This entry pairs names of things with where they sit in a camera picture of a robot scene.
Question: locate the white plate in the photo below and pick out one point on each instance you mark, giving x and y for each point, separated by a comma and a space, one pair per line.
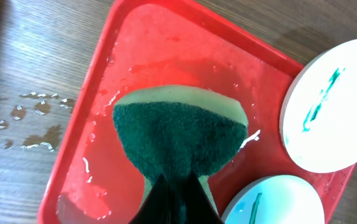
276, 199
318, 119

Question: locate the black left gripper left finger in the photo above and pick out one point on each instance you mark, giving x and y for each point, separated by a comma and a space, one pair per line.
159, 206

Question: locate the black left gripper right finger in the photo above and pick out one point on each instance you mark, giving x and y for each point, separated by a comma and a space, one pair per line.
198, 206

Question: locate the red plastic tray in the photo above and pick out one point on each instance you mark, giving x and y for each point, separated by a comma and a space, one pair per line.
152, 43

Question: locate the green yellow scrub sponge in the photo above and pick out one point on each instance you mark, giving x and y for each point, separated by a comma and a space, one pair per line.
175, 130

